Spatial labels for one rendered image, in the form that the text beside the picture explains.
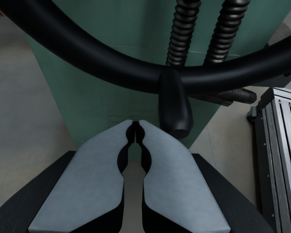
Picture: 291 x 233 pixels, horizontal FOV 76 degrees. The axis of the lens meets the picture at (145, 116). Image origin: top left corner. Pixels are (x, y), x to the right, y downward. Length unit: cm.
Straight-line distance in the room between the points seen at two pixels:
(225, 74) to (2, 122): 102
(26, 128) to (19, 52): 56
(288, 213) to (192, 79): 68
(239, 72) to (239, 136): 92
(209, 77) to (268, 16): 24
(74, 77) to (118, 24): 16
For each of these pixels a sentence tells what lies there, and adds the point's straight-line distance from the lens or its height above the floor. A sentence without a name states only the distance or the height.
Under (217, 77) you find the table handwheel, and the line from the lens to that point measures 18.
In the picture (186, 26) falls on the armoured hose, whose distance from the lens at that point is 21.
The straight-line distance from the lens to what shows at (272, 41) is 46.
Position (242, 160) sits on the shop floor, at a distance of 104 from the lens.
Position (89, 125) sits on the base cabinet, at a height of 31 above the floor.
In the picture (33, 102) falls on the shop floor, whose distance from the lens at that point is 111.
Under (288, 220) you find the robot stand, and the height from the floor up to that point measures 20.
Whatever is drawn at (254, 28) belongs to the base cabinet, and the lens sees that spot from 41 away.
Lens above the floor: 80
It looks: 55 degrees down
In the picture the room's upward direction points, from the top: 12 degrees clockwise
